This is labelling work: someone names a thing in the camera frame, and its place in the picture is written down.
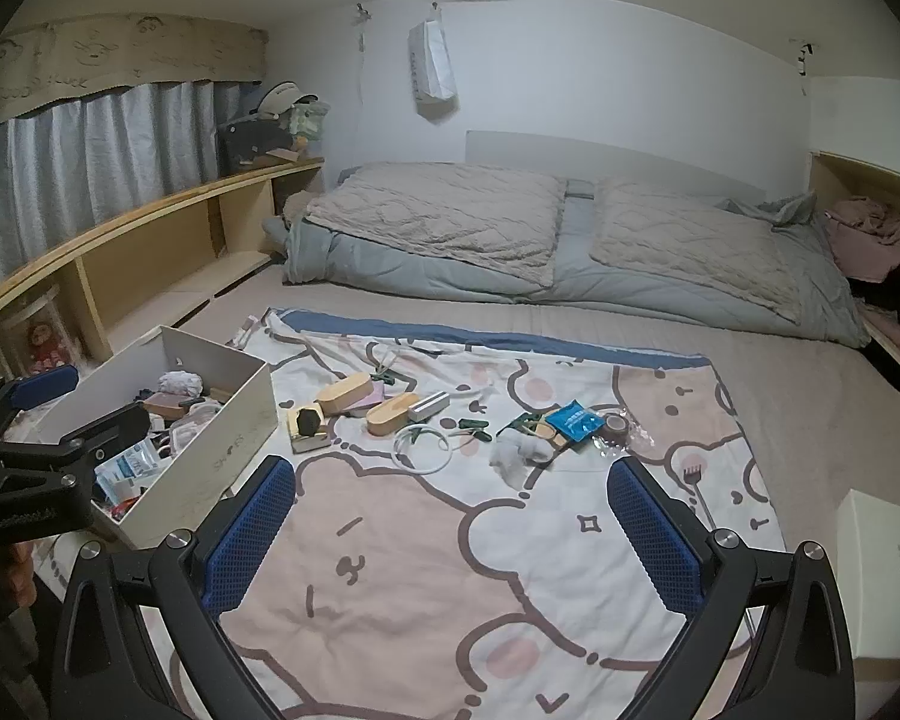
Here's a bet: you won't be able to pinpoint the oval wooden case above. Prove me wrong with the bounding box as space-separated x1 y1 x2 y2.
365 392 421 436
316 373 380 417

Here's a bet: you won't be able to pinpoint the white cable ring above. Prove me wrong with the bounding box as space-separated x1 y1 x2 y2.
394 426 455 475

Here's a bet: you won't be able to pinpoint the small grey white box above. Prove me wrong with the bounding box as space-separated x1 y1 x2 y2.
407 392 451 422

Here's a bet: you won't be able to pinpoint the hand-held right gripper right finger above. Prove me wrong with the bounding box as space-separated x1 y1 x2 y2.
606 456 856 720

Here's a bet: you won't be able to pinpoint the white storage box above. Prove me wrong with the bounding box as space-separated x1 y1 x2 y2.
34 325 280 550

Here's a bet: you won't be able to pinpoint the white fluffy cloth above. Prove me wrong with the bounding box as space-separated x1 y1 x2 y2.
491 435 560 470

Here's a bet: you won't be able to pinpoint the white headboard panel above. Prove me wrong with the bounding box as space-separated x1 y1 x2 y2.
465 130 767 203

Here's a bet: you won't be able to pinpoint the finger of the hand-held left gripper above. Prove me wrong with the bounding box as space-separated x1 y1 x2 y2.
0 401 155 470
0 364 81 443

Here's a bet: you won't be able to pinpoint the white box lid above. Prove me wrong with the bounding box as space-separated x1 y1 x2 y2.
832 489 900 665

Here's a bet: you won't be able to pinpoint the dark bag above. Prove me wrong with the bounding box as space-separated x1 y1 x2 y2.
217 120 297 175

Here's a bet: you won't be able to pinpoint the white lace cloth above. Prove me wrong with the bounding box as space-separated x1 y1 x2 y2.
157 370 205 398

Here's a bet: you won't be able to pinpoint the blue foil packet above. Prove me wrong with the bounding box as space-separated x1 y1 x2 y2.
544 403 599 442

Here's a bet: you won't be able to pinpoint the doll in clear case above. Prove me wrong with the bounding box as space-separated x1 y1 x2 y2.
0 292 83 383

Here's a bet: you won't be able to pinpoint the grey duvet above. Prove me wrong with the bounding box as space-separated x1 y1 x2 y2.
261 161 871 350

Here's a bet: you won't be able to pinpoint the long wooden shelf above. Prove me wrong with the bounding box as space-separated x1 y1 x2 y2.
0 154 325 391

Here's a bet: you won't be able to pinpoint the wooden side shelf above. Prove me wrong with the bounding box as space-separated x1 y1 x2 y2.
806 150 900 398

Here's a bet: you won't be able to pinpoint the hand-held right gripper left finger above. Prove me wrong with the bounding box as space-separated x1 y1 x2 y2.
49 456 297 720

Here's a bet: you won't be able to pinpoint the pink brown item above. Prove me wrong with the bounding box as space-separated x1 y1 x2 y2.
142 392 196 417

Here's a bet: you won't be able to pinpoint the beige printed valance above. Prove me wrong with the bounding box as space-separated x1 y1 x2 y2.
0 13 269 136

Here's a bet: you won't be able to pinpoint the blue white packet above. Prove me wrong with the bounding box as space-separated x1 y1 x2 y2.
94 435 162 496

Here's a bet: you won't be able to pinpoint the pink clothes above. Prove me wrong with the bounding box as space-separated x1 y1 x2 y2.
823 196 900 278

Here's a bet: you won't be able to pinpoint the person's left hand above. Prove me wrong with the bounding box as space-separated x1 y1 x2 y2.
4 540 42 608

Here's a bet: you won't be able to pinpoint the pink flat pouch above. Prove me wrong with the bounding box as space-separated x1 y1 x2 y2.
345 381 391 417

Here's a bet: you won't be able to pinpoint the grey curtain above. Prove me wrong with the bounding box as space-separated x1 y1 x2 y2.
0 79 267 308

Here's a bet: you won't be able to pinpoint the white cap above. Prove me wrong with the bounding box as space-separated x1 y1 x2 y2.
259 80 320 117

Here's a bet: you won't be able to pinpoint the hanging white bag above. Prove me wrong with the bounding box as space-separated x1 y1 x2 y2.
407 4 458 102

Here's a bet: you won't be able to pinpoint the green patterned bundle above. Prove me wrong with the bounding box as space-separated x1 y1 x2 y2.
285 101 331 143

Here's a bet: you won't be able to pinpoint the printed cartoon blanket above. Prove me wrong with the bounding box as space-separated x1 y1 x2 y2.
131 306 788 720

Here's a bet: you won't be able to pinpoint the clear plastic wrapper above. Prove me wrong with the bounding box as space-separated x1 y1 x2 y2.
592 409 650 458

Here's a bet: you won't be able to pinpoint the beige quilted blanket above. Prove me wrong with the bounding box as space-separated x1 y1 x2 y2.
304 161 569 287
589 178 822 320

